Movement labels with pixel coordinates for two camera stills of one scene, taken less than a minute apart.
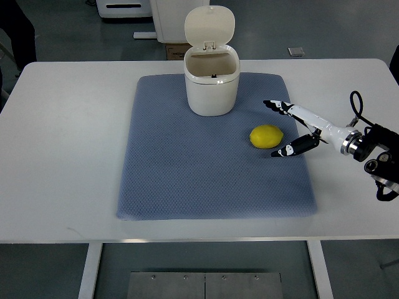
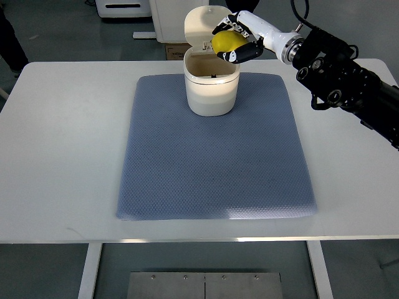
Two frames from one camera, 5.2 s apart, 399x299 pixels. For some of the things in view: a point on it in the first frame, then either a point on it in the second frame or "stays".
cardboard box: x=176 y=51 stays
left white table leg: x=92 y=261 stays
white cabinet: x=169 y=17 stays
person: x=20 y=30 -> x=11 y=50
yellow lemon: x=265 y=136 -> x=225 y=41
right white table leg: x=320 y=269 stays
